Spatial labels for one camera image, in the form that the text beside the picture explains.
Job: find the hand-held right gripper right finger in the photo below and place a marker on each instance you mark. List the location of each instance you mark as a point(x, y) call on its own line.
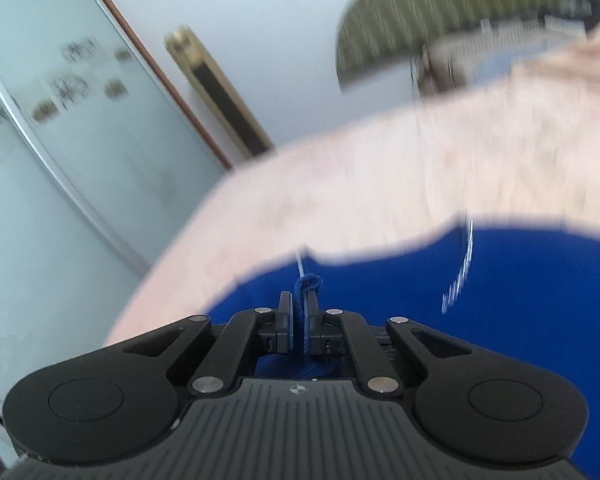
point(310, 327)

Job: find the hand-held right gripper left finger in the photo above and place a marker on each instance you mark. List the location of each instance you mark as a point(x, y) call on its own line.
point(285, 322)

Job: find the blue knit garment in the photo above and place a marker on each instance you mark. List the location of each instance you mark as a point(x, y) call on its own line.
point(505, 285)

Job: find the peach floral bedsheet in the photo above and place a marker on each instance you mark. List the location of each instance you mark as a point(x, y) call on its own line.
point(380, 185)

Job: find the gold framed dark panel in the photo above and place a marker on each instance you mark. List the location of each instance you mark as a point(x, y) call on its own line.
point(215, 90)

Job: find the frosted glass sliding door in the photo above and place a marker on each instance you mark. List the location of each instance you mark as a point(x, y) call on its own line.
point(70, 135)

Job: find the brown suitcase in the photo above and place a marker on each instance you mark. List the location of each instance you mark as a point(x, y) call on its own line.
point(445, 60)

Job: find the green striped curtain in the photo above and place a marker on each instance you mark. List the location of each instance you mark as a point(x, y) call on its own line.
point(430, 0)

